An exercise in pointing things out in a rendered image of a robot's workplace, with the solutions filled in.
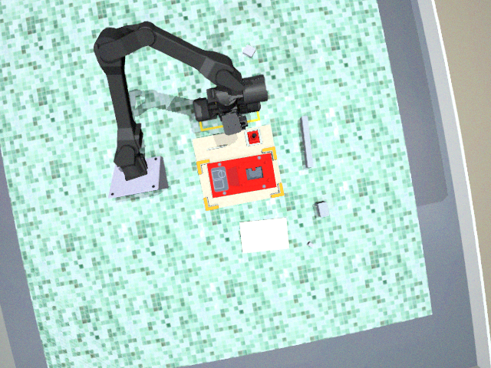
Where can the white rectangular patch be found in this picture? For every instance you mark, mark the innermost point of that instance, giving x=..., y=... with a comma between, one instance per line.
x=264, y=235

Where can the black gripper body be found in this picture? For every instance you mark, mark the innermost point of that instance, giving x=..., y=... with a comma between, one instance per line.
x=203, y=111

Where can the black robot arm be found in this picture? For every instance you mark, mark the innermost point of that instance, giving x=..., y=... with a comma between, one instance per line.
x=111, y=48

